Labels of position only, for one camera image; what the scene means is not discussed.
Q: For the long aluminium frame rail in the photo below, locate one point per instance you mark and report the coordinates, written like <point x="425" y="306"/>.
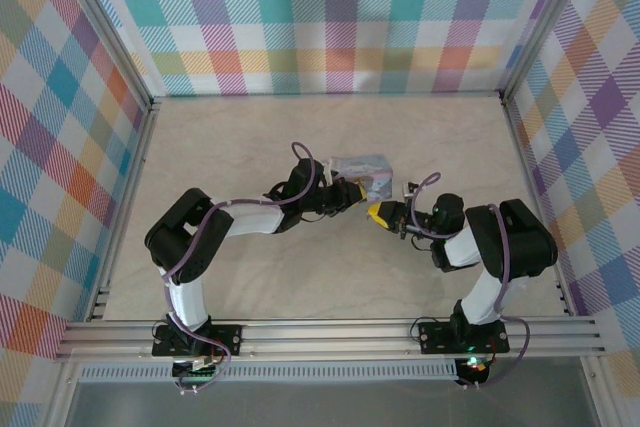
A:
<point x="325" y="339"/>

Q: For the thin aluminium rail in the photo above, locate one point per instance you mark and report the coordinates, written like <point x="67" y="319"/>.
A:
<point x="325" y="95"/>

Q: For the aluminium side rail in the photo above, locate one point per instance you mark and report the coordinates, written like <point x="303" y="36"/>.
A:
<point x="130" y="197"/>
<point x="534" y="197"/>

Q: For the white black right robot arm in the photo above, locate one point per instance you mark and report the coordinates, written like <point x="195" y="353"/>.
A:
<point x="485" y="297"/>

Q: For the green control board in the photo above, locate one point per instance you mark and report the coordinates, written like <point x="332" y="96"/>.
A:
<point x="197" y="372"/>

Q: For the black control board with LED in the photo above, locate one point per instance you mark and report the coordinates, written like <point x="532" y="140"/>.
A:
<point x="472" y="369"/>

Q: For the purple printed cardboard box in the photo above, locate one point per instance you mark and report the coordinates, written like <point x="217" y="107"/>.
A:
<point x="370" y="169"/>

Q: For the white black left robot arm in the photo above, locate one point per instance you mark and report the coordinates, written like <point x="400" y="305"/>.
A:
<point x="185" y="297"/>

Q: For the aluminium frame post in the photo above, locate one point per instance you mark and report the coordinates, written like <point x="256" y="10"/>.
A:
<point x="542" y="22"/>
<point x="106" y="22"/>

